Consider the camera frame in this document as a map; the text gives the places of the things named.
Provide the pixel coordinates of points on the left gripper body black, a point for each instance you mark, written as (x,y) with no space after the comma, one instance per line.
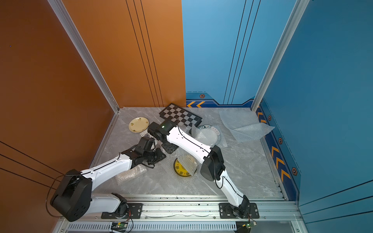
(153,157)

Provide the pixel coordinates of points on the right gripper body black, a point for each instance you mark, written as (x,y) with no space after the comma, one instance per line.
(170,147)

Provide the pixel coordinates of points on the cream yellow dinner plate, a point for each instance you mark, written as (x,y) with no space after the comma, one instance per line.
(138,125)

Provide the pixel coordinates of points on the yellow black patterned plate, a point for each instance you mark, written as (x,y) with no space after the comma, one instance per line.
(180,170)

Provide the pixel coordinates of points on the bubble wrap sheet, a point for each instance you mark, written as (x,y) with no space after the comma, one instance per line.
(244,124)

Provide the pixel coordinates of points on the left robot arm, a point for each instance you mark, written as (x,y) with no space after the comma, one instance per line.
(74,196)

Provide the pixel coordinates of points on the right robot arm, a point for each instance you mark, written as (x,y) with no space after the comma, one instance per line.
(211,159)

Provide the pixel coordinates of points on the small square marker tile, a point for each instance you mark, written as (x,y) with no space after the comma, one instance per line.
(145,134)

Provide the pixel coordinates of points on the black white checkerboard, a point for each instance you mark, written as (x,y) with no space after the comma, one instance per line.
(180,115)

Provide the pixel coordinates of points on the left circuit board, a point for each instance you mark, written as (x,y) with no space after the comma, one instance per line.
(119,227)

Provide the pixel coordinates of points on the circuit board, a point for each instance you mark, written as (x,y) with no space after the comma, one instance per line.
(119,227)
(244,226)

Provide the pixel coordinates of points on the right circuit board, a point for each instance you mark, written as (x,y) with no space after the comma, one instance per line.
(244,226)

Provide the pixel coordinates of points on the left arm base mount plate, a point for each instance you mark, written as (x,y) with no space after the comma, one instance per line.
(125,211)

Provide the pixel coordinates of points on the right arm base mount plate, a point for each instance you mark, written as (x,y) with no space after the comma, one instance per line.
(227,211)

